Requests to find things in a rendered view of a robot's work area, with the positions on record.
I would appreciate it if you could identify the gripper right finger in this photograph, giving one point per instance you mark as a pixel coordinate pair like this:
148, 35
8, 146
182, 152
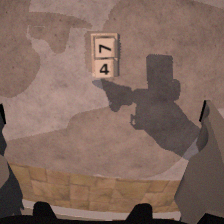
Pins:
200, 194

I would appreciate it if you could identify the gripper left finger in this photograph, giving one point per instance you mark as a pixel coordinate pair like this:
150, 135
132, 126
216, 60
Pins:
10, 192

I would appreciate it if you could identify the beige number cube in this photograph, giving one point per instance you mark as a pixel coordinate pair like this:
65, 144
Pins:
104, 67
105, 47

